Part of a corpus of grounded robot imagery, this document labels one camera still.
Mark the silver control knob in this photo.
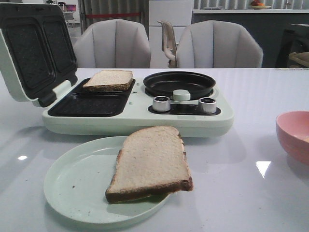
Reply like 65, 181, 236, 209
152, 96, 170, 112
198, 97, 217, 114

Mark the white cabinet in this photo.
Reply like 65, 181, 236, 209
149, 0, 194, 68

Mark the black round frying pan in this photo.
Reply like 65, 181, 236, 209
143, 71, 216, 100

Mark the right silver control knob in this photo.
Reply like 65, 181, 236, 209
198, 97, 217, 114

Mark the right grey upholstered chair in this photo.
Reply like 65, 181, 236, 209
176, 20, 263, 68

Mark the fruit bowl on counter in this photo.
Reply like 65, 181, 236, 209
249, 0, 271, 10

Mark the breakfast maker lid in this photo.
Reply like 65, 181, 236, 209
0, 2, 77, 107

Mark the mint green breakfast maker base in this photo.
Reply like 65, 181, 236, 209
42, 78, 234, 137

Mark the bread slice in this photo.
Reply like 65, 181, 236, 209
105, 126, 194, 203
83, 70, 133, 92

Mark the dark armchair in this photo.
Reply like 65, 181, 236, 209
275, 24, 309, 68

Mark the beige office chair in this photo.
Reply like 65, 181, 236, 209
157, 20, 177, 68

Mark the dark counter cabinet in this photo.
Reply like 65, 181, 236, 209
181, 10, 309, 68

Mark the pink bowl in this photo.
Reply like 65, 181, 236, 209
276, 111, 309, 165

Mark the grey upholstered chair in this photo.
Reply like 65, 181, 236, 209
73, 19, 151, 68
176, 20, 263, 68

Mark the left silver control knob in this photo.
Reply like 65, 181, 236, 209
152, 96, 170, 112

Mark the left grey upholstered chair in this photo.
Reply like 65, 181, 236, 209
73, 19, 151, 68

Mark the mint green plate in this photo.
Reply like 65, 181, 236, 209
43, 136, 168, 229

